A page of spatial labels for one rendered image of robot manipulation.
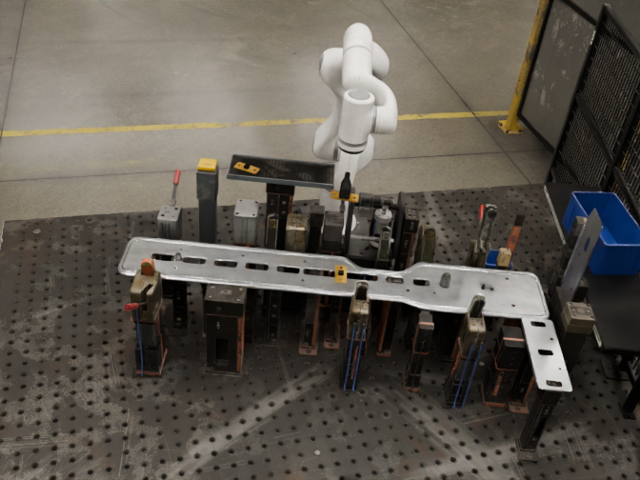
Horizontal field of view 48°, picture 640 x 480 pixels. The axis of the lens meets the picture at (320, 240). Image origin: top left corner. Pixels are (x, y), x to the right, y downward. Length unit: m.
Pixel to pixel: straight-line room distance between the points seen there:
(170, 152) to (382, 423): 2.92
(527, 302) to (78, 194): 2.87
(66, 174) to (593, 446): 3.37
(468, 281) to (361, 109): 0.76
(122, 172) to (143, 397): 2.47
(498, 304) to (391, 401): 0.46
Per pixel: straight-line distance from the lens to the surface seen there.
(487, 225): 2.46
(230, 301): 2.20
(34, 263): 2.93
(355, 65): 2.14
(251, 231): 2.43
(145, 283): 2.23
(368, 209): 2.40
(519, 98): 5.46
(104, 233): 3.03
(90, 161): 4.79
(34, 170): 4.76
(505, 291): 2.45
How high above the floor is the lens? 2.53
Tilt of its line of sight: 38 degrees down
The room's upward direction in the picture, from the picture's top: 6 degrees clockwise
